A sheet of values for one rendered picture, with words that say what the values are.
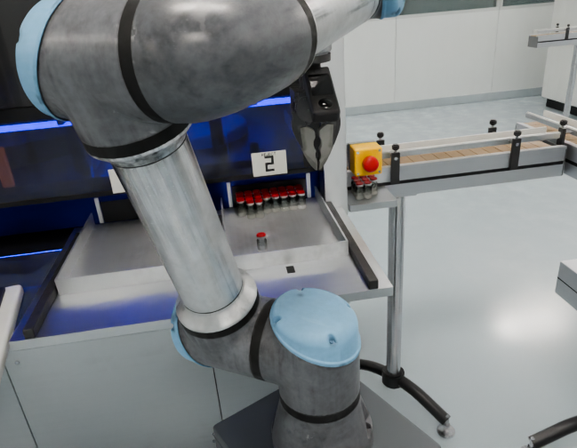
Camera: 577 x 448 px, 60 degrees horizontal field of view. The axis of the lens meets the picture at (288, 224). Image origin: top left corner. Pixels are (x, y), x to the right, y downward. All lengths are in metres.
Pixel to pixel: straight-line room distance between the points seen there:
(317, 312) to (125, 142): 0.33
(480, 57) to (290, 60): 6.18
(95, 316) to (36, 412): 0.72
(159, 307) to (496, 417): 1.36
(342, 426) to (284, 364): 0.13
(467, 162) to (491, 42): 5.16
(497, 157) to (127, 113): 1.25
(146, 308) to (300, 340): 0.43
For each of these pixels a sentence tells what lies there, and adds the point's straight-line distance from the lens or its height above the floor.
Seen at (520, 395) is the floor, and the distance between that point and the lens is 2.11.
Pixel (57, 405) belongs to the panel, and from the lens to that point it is 1.67.
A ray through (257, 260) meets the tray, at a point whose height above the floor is 0.90.
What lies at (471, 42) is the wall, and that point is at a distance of 6.52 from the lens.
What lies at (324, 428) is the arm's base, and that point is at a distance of 0.73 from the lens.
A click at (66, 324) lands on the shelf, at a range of 1.01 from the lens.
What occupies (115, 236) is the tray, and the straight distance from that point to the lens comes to 1.31.
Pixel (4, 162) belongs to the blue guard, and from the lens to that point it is 1.31.
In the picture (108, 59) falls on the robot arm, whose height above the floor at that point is 1.36.
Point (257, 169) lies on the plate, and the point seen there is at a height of 1.01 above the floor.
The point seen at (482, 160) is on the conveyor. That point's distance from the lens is 1.54.
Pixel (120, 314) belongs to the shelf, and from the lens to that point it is 0.99.
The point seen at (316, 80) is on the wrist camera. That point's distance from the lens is 0.90.
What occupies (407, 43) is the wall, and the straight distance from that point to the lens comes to 6.20.
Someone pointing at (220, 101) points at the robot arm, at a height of 1.32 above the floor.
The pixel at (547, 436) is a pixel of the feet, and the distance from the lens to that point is 1.87.
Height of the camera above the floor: 1.40
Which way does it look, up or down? 25 degrees down
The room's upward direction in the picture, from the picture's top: 5 degrees counter-clockwise
